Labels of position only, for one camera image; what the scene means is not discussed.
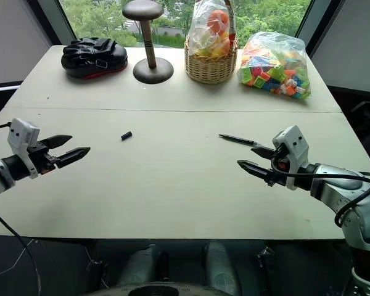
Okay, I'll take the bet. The woven wicker basket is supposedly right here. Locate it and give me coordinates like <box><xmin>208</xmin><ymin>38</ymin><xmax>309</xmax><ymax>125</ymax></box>
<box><xmin>184</xmin><ymin>0</ymin><xmax>239</xmax><ymax>84</ymax></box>

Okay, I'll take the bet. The black pen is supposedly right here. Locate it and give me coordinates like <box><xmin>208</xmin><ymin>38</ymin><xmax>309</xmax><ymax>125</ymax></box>
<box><xmin>218</xmin><ymin>133</ymin><xmax>261</xmax><ymax>147</ymax></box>

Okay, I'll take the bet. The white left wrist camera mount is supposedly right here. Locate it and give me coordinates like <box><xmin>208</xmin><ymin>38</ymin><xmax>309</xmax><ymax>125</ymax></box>
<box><xmin>7</xmin><ymin>118</ymin><xmax>41</xmax><ymax>179</ymax></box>

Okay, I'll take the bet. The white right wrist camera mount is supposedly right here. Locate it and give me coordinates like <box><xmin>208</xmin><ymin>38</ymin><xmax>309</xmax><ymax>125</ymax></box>
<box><xmin>272</xmin><ymin>125</ymin><xmax>310</xmax><ymax>190</ymax></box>

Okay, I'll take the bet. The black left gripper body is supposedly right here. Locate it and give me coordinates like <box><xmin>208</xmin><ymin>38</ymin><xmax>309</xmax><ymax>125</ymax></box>
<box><xmin>27</xmin><ymin>140</ymin><xmax>60</xmax><ymax>176</ymax></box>

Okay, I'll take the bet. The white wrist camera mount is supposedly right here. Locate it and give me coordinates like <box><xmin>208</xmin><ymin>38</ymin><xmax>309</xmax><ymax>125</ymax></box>
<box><xmin>272</xmin><ymin>125</ymin><xmax>310</xmax><ymax>190</ymax></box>
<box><xmin>7</xmin><ymin>118</ymin><xmax>41</xmax><ymax>179</ymax></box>

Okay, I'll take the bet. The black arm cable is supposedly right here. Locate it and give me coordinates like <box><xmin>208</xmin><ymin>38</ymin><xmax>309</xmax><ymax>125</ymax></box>
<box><xmin>270</xmin><ymin>154</ymin><xmax>370</xmax><ymax>228</ymax></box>
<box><xmin>0</xmin><ymin>121</ymin><xmax>43</xmax><ymax>296</ymax></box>

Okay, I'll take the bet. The dark rounded left leg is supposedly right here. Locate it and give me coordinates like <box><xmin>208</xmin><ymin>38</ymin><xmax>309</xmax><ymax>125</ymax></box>
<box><xmin>115</xmin><ymin>244</ymin><xmax>161</xmax><ymax>289</ymax></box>

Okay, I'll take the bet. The plastic bag of toy fruit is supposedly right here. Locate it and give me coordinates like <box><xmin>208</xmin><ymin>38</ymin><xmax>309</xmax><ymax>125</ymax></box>
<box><xmin>187</xmin><ymin>0</ymin><xmax>237</xmax><ymax>59</ymax></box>

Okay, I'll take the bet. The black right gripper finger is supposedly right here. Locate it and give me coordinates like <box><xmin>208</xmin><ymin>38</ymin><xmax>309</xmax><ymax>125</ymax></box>
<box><xmin>250</xmin><ymin>146</ymin><xmax>276</xmax><ymax>161</ymax></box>
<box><xmin>236</xmin><ymin>160</ymin><xmax>274</xmax><ymax>183</ymax></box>

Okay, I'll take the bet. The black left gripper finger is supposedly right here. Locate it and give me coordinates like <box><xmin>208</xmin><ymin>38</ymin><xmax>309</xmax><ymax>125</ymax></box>
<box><xmin>43</xmin><ymin>134</ymin><xmax>73</xmax><ymax>152</ymax></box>
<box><xmin>54</xmin><ymin>147</ymin><xmax>91</xmax><ymax>169</ymax></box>

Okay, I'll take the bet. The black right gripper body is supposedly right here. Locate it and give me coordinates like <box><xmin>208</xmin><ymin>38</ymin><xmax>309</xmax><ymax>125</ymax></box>
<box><xmin>265</xmin><ymin>145</ymin><xmax>292</xmax><ymax>187</ymax></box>

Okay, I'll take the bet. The brown wooden hat stand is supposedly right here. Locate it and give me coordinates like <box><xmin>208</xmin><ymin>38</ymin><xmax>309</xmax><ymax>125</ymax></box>
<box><xmin>121</xmin><ymin>0</ymin><xmax>175</xmax><ymax>84</ymax></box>

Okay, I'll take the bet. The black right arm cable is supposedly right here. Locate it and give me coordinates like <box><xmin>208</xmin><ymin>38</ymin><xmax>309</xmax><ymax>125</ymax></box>
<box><xmin>270</xmin><ymin>154</ymin><xmax>370</xmax><ymax>228</ymax></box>

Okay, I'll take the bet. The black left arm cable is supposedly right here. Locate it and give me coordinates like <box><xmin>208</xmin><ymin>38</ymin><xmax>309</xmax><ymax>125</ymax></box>
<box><xmin>0</xmin><ymin>121</ymin><xmax>43</xmax><ymax>296</ymax></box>

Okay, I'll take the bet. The plastic bag of building blocks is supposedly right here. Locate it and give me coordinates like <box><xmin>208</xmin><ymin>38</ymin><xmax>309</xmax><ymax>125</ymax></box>
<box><xmin>236</xmin><ymin>31</ymin><xmax>312</xmax><ymax>101</ymax></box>

